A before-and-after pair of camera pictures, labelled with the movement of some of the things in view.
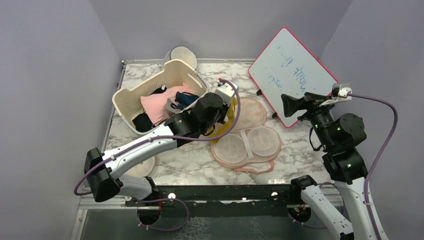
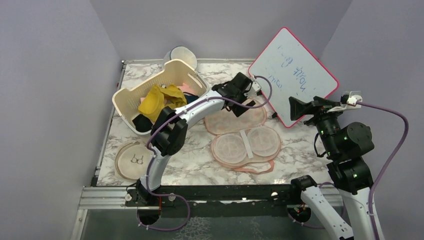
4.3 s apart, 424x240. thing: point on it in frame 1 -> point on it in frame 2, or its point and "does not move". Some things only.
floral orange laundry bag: x=250 y=147 does not move
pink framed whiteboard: x=287 y=66 does not move
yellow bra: x=221 y=127 -> x=157 y=98
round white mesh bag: x=182 y=53 does not move
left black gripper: x=225 y=108 -> x=243 y=97
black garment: x=142 y=122 does not move
